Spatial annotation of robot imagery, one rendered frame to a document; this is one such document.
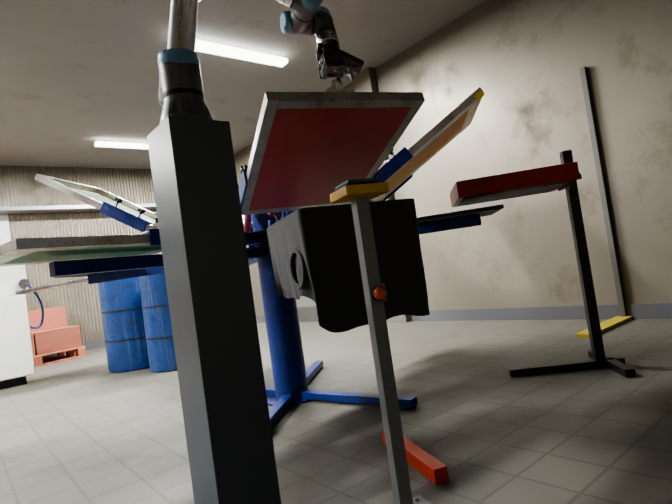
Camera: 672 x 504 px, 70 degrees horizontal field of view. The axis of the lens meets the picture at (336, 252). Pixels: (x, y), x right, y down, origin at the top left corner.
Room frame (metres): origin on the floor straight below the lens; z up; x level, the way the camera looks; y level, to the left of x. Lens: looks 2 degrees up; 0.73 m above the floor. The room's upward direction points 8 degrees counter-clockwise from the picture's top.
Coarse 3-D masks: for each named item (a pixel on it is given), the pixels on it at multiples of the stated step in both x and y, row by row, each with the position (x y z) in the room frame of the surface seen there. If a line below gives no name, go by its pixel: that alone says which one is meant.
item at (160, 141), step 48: (192, 144) 1.28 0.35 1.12; (192, 192) 1.27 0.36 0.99; (192, 240) 1.26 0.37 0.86; (240, 240) 1.35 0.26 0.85; (192, 288) 1.25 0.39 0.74; (240, 288) 1.34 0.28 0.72; (192, 336) 1.27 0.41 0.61; (240, 336) 1.33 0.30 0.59; (192, 384) 1.31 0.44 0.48; (240, 384) 1.31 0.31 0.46; (192, 432) 1.34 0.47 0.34; (240, 432) 1.30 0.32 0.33; (192, 480) 1.38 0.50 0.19; (240, 480) 1.29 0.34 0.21
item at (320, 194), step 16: (352, 112) 1.66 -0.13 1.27; (368, 112) 1.68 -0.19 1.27; (384, 112) 1.70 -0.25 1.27; (400, 112) 1.73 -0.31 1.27; (352, 128) 1.75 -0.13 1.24; (368, 128) 1.78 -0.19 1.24; (384, 128) 1.80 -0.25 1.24; (336, 144) 1.82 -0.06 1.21; (352, 144) 1.85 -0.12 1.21; (368, 144) 1.88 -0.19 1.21; (384, 144) 1.91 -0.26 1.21; (336, 160) 1.94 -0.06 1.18; (352, 160) 1.97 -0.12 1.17; (368, 160) 2.00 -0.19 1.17; (320, 176) 2.03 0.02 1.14; (336, 176) 2.07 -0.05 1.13; (352, 176) 2.10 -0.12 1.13; (320, 192) 2.17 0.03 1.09
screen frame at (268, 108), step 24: (264, 96) 1.51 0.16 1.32; (288, 96) 1.52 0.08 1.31; (312, 96) 1.55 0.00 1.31; (336, 96) 1.58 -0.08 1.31; (360, 96) 1.61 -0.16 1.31; (384, 96) 1.64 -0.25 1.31; (408, 96) 1.68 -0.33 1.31; (264, 120) 1.58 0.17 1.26; (408, 120) 1.79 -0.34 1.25; (264, 144) 1.71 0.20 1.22
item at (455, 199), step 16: (496, 176) 2.48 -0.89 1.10; (512, 176) 2.47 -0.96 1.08; (528, 176) 2.45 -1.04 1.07; (544, 176) 2.44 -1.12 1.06; (560, 176) 2.43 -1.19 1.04; (576, 176) 2.42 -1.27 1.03; (464, 192) 2.50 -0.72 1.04; (480, 192) 2.49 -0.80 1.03; (496, 192) 2.50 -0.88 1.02; (512, 192) 2.58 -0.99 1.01; (528, 192) 2.70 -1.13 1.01; (544, 192) 2.82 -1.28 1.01
